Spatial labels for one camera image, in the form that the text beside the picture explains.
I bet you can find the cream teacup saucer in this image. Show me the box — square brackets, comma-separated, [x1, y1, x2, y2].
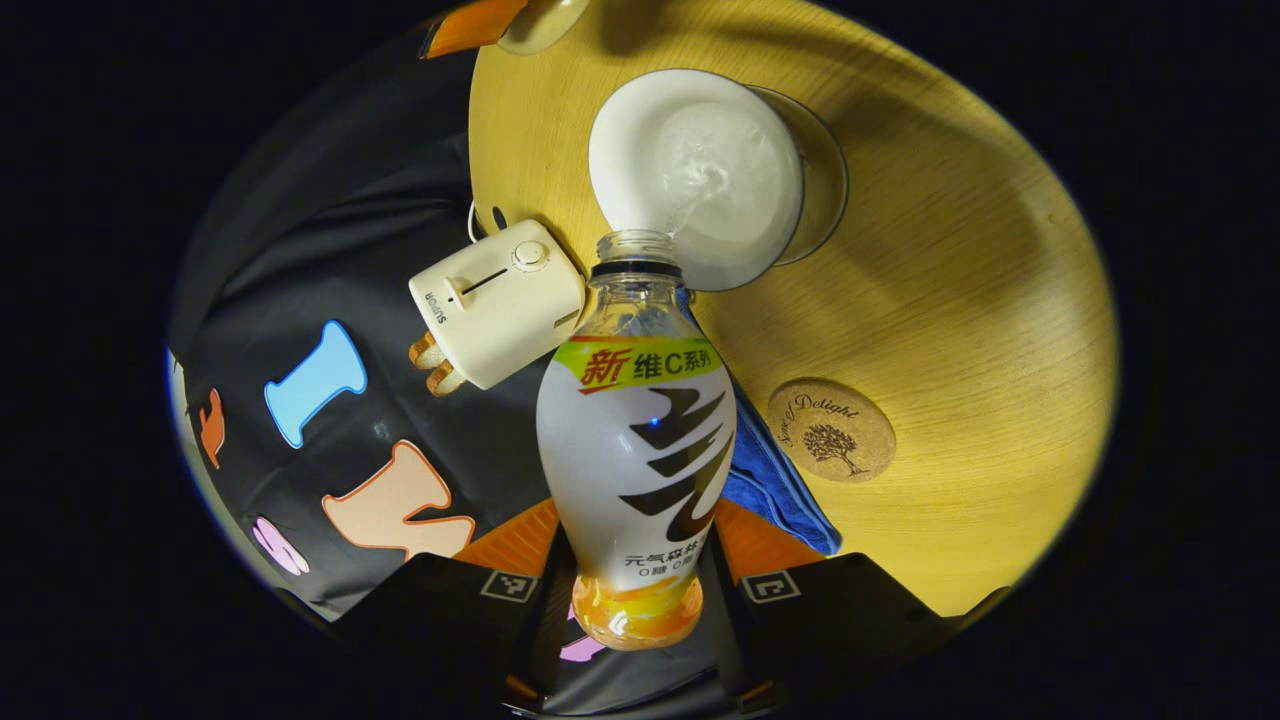
[745, 85, 851, 267]

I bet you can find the black backdrop cloth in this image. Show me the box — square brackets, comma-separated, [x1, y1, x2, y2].
[165, 20, 761, 716]

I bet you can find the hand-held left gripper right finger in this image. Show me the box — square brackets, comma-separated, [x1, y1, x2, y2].
[700, 497, 1011, 713]

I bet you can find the round cork coaster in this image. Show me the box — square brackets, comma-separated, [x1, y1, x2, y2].
[767, 377, 898, 484]

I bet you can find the white orange water bottle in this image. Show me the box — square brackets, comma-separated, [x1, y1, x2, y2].
[536, 230, 738, 651]

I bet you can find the white toaster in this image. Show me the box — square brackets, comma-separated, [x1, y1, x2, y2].
[408, 219, 588, 391]

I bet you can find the cream ceramic teacup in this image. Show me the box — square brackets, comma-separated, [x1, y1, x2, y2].
[588, 68, 806, 293]

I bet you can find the cream teacup lid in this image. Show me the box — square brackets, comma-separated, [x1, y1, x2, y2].
[497, 0, 591, 56]

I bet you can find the blue towel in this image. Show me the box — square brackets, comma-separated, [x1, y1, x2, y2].
[675, 285, 843, 557]

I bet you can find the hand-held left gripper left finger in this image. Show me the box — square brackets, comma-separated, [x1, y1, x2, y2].
[275, 497, 573, 716]

